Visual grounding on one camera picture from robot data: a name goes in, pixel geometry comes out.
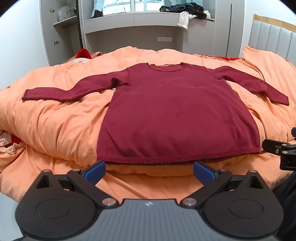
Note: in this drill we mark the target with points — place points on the small white cloth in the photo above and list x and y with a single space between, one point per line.
208 14

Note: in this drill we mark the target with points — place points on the white hanging garment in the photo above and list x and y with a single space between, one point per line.
183 20

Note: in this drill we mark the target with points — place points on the clear plastic bag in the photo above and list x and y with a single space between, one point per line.
66 12

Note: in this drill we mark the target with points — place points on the window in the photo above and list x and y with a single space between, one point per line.
143 4

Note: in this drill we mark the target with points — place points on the orange frilled pillow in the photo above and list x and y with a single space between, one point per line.
96 55

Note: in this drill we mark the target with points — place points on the orange duvet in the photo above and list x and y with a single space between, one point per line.
57 125

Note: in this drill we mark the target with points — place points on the dark bag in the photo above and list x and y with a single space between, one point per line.
97 14

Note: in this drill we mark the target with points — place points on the grey wardrobe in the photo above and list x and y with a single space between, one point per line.
48 30

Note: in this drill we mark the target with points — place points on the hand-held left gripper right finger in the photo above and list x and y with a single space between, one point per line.
204 172

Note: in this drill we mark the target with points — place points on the red fuzzy pillow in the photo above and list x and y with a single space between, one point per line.
83 53

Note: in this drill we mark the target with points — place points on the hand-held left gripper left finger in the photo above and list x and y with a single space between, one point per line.
94 172

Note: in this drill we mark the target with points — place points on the floral pink cloth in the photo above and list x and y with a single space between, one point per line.
7 144

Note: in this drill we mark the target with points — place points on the maroon long-sleeve shirt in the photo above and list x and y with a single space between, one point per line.
171 111

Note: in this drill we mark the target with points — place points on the white wall socket plate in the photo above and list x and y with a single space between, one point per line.
164 39

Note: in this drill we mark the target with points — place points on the white lace cloth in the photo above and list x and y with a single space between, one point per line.
77 61

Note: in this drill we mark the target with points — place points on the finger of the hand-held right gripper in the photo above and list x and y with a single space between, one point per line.
271 146
294 132

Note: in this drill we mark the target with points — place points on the grey built-in window cabinet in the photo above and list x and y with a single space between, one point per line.
138 22

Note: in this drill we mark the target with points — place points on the red bed sheet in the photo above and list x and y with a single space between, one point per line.
226 58

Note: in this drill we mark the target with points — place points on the light blue cloth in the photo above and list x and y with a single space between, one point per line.
98 4

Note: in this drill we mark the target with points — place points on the grey padded wooden headboard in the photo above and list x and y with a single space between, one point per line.
272 37

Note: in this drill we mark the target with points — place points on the dark fuzzy clothing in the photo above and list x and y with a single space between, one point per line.
285 197

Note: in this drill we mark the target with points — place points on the pile of dark clothes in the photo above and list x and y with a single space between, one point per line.
185 8

